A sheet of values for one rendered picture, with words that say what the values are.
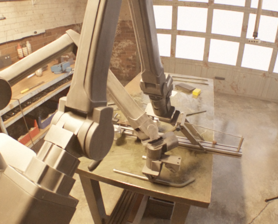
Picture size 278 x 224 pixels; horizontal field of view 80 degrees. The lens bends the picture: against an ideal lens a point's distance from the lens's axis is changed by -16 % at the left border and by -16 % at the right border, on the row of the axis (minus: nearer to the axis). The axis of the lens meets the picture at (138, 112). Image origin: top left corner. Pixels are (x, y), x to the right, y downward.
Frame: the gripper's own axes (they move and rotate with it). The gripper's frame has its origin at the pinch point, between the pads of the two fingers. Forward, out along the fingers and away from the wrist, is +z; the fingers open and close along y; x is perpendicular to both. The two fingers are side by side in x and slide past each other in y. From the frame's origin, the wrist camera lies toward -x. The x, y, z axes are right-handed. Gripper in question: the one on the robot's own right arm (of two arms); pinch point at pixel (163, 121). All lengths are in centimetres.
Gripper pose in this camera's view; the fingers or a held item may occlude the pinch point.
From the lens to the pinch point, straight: 85.8
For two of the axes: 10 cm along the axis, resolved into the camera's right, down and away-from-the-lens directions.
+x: -3.9, 8.2, -4.2
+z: 2.2, 5.3, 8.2
